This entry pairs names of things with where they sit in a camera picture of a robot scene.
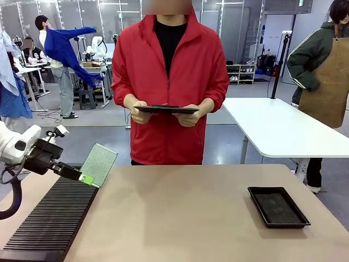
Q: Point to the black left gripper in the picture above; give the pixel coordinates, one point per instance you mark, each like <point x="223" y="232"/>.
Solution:
<point x="41" y="163"/>

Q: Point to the green perforated PCB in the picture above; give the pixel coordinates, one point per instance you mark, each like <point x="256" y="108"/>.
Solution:
<point x="99" y="163"/>

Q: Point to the black clipboard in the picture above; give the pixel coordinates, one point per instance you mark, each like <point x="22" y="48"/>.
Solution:
<point x="166" y="109"/>

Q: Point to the person's right forearm red sleeve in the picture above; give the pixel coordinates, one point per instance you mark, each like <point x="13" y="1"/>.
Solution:
<point x="120" y="92"/>

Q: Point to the person's left forearm red sleeve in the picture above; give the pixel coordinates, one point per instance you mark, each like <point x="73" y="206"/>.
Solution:
<point x="219" y="95"/>

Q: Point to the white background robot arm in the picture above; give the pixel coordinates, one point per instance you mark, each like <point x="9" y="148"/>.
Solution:
<point x="96" y="47"/>

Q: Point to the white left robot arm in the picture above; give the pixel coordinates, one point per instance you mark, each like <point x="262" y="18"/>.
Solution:
<point x="11" y="142"/>

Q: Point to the black slotted PCB rack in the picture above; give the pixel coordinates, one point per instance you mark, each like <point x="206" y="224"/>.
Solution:
<point x="51" y="215"/>

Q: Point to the person's right hand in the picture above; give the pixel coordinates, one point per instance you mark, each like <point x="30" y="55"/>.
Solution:
<point x="137" y="114"/>

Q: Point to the person's left hand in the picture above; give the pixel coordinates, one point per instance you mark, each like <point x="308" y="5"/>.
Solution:
<point x="191" y="118"/>

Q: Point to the grey plastic stool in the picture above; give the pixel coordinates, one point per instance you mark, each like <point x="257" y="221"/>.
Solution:
<point x="87" y="98"/>

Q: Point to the man with grey trousers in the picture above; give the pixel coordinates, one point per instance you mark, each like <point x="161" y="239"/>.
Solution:
<point x="64" y="90"/>

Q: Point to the person in light blue clothes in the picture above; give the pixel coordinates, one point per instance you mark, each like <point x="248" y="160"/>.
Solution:
<point x="12" y="90"/>

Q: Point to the white background desk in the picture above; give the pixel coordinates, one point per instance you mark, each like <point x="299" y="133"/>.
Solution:
<point x="103" y="82"/>

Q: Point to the flat cardboard box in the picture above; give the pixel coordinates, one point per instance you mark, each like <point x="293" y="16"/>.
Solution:
<point x="92" y="64"/>

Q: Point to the blue jacket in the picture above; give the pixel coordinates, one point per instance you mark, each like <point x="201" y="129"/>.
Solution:
<point x="61" y="52"/>

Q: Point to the seated person in black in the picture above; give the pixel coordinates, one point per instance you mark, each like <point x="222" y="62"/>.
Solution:
<point x="32" y="53"/>

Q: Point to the person in red jacket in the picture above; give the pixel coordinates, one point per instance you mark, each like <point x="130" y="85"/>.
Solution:
<point x="169" y="68"/>

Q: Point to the wooden shoe shelf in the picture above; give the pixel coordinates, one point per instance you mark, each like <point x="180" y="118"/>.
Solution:
<point x="241" y="73"/>

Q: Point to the black plastic tray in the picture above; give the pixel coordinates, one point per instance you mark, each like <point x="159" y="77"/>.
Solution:
<point x="278" y="207"/>

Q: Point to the white table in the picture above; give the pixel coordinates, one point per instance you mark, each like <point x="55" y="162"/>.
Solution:
<point x="278" y="125"/>

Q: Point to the black bags pile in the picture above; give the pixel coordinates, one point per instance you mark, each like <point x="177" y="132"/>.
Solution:
<point x="266" y="65"/>

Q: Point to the black tripod pole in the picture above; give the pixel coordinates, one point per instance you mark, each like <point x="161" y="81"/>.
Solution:
<point x="279" y="65"/>

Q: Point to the person in brown apron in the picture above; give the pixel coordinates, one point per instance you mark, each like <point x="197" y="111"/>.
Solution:
<point x="327" y="68"/>

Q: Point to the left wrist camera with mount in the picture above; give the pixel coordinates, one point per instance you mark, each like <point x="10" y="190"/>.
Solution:
<point x="51" y="146"/>

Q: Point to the thin black camera tripod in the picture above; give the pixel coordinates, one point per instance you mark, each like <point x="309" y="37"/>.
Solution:
<point x="115" y="39"/>

